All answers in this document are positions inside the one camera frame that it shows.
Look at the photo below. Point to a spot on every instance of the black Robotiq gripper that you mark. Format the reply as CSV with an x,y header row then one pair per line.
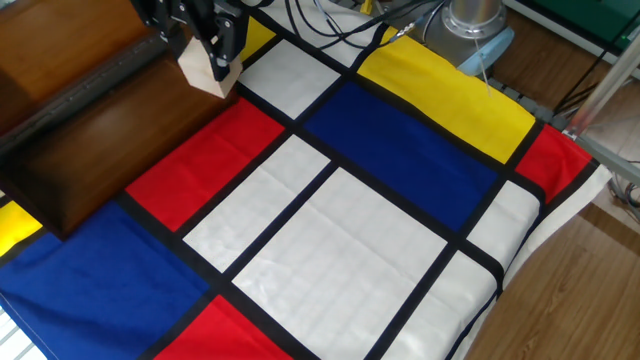
x,y
195,6

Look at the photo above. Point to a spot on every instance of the light wooden cube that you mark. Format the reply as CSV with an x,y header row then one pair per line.
x,y
200,70

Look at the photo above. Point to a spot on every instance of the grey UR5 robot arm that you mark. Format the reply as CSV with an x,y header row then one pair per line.
x,y
470,30

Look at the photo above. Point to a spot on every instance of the dark brown wooden shelf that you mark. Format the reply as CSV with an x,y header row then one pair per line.
x,y
100,135

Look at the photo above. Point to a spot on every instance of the Mondrian pattern tablecloth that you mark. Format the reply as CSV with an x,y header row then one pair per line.
x,y
340,260

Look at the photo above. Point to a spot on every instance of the white zip tie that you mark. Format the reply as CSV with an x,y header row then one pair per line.
x,y
482,67

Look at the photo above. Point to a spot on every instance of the aluminium table edge bar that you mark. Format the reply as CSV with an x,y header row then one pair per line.
x,y
612,160

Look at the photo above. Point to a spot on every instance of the aluminium frame post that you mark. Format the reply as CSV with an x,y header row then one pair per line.
x,y
605,87

